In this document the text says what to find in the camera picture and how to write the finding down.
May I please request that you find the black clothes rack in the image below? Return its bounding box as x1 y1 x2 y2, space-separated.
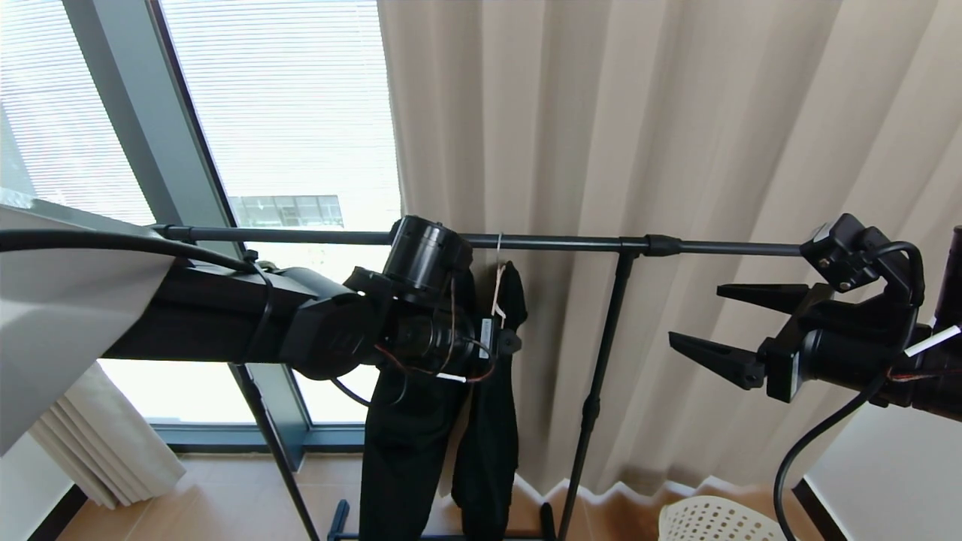
154 224 809 541

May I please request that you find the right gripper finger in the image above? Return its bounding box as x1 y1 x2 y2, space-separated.
667 331 767 391
716 283 816 315

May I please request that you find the pink clothes hanger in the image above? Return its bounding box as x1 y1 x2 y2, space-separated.
490 231 509 320

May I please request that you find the white laundry basket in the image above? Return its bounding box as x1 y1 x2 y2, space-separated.
659 494 790 541

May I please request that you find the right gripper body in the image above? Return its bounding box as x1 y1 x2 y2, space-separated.
758 289 914 404

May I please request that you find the window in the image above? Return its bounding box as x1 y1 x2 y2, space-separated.
0 0 403 452

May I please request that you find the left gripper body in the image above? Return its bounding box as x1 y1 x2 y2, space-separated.
391 312 498 376

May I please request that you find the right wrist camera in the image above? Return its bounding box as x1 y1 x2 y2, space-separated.
799 213 927 309

